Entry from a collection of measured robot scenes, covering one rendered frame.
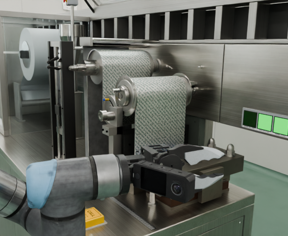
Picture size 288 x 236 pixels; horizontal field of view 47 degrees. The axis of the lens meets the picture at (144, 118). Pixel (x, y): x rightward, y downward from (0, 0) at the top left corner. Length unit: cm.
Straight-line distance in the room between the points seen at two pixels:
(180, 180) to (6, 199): 32
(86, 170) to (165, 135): 73
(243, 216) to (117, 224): 50
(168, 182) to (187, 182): 4
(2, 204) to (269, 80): 87
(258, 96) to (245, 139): 308
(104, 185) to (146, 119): 65
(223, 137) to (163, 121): 326
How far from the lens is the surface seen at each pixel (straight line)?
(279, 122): 114
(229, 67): 125
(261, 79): 117
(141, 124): 117
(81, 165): 56
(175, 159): 60
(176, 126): 128
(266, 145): 408
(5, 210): 67
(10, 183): 66
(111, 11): 195
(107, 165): 56
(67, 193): 55
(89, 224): 103
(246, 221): 133
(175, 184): 54
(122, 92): 116
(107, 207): 114
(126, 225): 104
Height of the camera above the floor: 143
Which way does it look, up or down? 12 degrees down
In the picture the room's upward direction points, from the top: 1 degrees clockwise
